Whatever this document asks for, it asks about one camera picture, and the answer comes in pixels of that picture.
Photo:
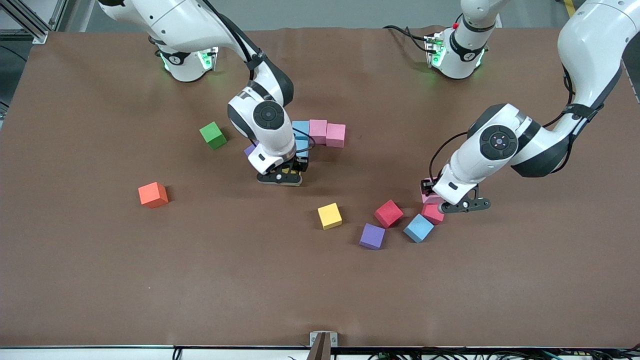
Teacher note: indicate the pink foam cube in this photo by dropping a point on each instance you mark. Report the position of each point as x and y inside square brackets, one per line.
[318, 131]
[431, 199]
[335, 135]

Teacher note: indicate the grey metal mounting bracket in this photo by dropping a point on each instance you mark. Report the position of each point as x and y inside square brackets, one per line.
[314, 340]

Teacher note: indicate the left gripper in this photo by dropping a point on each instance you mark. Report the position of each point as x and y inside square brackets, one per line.
[427, 187]

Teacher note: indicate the red foam cube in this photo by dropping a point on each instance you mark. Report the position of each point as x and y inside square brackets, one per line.
[388, 213]
[433, 216]

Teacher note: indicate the green foam cube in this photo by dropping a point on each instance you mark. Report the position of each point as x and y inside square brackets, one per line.
[213, 136]

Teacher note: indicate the yellow foam cube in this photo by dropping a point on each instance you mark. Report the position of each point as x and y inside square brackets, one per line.
[329, 216]
[286, 171]

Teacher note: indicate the orange foam cube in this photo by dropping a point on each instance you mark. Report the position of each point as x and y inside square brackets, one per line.
[152, 195]

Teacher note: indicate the aluminium frame post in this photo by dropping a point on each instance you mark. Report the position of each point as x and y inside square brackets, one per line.
[30, 29]

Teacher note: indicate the purple foam cube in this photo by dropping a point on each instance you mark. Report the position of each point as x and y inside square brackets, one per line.
[372, 235]
[250, 149]

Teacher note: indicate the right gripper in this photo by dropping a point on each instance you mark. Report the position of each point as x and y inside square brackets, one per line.
[301, 163]

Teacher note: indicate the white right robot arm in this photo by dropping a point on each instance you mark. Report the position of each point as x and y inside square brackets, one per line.
[180, 25]

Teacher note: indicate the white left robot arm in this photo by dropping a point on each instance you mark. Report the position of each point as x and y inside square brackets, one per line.
[595, 45]

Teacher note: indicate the blue foam cube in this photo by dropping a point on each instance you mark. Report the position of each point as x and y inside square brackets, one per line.
[419, 228]
[301, 129]
[303, 147]

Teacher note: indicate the brown paper table cover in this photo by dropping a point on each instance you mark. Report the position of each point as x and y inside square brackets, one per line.
[320, 280]

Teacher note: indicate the arm base box green light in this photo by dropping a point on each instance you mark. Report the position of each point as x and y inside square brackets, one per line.
[207, 60]
[434, 50]

